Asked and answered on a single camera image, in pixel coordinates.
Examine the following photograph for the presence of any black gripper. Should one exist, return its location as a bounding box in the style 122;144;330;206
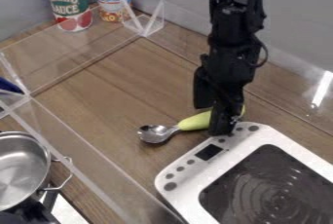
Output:
192;44;262;136

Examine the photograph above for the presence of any green handled metal spoon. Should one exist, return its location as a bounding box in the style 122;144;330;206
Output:
136;104;247;145

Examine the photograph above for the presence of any white and black stove top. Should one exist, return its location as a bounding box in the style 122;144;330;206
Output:
155;122;333;224

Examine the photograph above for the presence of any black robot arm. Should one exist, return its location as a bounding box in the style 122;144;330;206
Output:
192;0;267;136

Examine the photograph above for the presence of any black stove under pot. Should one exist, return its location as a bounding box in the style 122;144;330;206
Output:
0;189;90;224

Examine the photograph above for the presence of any clear acrylic divider strip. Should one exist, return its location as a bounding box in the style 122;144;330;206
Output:
0;52;128;224

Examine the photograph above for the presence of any stainless steel pot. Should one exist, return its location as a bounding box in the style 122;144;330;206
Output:
0;131;71;211

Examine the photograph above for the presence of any blue object at left edge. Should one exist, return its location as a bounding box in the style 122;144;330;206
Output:
0;77;24;94

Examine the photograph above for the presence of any tomato sauce can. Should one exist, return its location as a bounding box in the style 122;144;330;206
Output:
49;0;92;32

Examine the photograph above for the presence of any clear acrylic corner bracket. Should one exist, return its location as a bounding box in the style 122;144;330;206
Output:
120;0;166;38

